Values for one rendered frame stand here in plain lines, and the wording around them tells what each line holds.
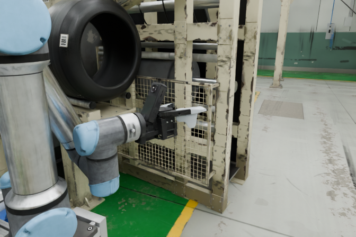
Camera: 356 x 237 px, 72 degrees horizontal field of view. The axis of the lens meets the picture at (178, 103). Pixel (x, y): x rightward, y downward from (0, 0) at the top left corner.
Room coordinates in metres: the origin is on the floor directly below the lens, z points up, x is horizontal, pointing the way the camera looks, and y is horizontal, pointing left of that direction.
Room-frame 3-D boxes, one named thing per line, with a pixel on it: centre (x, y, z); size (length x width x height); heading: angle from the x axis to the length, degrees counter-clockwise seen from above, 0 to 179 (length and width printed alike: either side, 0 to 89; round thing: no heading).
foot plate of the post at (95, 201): (1.67, 0.77, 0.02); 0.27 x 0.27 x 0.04; 57
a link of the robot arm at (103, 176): (0.57, 0.20, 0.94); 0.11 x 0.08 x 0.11; 40
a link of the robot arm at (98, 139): (0.56, 0.19, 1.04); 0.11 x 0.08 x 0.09; 130
